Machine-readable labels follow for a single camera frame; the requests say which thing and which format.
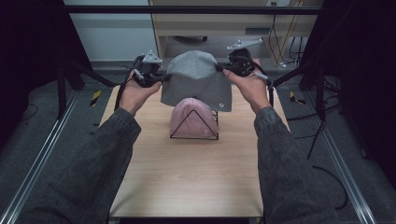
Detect black wire rack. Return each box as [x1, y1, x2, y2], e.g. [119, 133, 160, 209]
[169, 108, 219, 141]

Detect black hanging cable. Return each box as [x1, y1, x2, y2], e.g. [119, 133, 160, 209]
[269, 1, 288, 67]

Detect black cable bundle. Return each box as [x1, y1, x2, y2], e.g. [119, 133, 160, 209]
[289, 35, 305, 61]

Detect person's left hand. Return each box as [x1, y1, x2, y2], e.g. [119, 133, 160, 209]
[119, 69, 163, 118]

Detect long looped black floor cable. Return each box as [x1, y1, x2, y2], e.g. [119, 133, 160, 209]
[306, 119, 349, 211]

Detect black metal crossbar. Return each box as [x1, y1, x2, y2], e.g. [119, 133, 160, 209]
[64, 5, 324, 15]

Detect grey beanie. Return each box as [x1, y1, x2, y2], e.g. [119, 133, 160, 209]
[160, 49, 233, 113]

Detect white partition panel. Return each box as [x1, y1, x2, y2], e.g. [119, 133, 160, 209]
[63, 0, 161, 63]

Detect light wooden desk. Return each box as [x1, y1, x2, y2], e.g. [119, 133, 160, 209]
[148, 0, 325, 68]

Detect person's right hand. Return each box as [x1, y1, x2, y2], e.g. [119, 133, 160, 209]
[221, 59, 274, 115]

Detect thin black floor cable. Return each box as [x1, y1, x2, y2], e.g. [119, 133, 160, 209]
[20, 102, 39, 123]

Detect black metal frame strut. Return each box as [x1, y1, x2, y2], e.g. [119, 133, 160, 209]
[55, 58, 121, 120]
[272, 61, 327, 121]

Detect yellow-handled tool on floor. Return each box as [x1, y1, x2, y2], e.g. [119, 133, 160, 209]
[90, 90, 103, 107]

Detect pink beanie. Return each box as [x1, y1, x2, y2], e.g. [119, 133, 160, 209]
[169, 97, 219, 140]

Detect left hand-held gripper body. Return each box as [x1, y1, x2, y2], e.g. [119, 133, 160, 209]
[133, 49, 166, 89]

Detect hand-held gripper cable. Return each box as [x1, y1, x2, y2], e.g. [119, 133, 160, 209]
[251, 60, 276, 108]
[113, 55, 140, 112]

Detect aluminium floor rail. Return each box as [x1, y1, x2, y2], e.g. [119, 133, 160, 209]
[303, 90, 378, 224]
[0, 90, 81, 224]

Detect yellow black hazard tape strip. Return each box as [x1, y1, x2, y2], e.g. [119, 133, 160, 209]
[289, 91, 306, 105]

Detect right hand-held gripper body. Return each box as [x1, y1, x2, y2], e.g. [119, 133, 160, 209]
[226, 37, 264, 77]

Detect left hand-held gripper cable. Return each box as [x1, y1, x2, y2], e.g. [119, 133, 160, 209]
[113, 55, 140, 112]

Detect black curtain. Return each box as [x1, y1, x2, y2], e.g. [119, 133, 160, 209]
[0, 0, 93, 151]
[299, 0, 396, 189]

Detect right hand-held gripper cable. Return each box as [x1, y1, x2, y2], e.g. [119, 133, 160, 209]
[251, 60, 276, 108]

